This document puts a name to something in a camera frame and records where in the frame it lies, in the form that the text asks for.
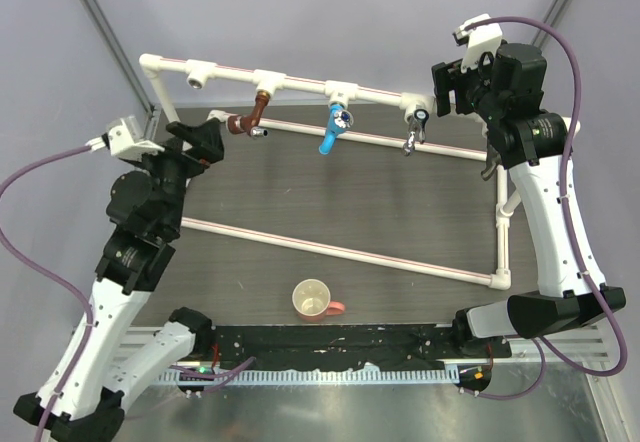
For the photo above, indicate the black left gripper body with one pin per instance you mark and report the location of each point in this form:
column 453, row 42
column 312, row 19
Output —
column 172, row 168

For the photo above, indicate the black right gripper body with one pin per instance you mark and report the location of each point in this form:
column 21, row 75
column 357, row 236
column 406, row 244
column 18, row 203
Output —
column 471, row 93

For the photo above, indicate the brown faucet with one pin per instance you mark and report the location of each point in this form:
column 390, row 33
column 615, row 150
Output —
column 250, row 124

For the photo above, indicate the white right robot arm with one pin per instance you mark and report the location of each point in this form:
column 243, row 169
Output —
column 505, row 91

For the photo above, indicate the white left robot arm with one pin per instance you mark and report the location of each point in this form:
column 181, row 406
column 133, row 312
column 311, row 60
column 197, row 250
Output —
column 86, row 398

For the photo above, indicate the chrome faucet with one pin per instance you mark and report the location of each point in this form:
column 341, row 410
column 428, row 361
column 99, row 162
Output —
column 416, row 121

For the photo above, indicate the dark bronze lever faucet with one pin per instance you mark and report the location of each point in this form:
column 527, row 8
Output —
column 493, row 162

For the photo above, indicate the blue plastic faucet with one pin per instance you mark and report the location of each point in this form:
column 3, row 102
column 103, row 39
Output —
column 340, row 120

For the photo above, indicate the pink mug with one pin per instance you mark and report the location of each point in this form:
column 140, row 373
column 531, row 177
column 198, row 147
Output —
column 312, row 301

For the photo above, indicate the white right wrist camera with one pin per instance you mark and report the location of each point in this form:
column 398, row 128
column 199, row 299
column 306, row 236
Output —
column 485, row 38

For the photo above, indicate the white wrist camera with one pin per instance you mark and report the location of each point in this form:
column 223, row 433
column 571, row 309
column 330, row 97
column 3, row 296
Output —
column 125, row 140
column 485, row 38

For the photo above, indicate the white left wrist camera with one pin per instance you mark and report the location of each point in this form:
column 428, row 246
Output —
column 125, row 140

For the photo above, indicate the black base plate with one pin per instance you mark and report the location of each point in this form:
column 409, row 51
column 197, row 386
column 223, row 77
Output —
column 389, row 347

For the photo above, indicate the slotted cable duct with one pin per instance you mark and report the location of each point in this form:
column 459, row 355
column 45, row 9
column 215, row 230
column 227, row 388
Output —
column 368, row 375

